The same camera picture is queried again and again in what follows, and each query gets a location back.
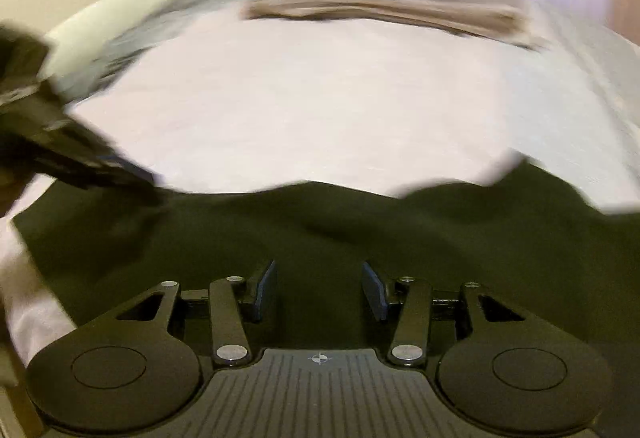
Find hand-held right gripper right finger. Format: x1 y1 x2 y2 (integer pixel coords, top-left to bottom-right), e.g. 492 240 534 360
361 260 526 367

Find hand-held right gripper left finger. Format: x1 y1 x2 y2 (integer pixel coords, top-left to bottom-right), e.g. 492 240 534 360
116 259 279 367

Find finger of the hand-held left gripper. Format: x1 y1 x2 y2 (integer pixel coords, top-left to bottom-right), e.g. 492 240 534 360
87 154 169 207

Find dark green pants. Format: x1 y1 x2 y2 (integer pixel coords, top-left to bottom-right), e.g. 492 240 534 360
12 158 640 434

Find grey bed sheet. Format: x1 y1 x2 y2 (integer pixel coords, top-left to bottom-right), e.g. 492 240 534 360
50 0 263 96

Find pink bed blanket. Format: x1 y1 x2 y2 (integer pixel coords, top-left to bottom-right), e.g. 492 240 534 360
0 15 640 369

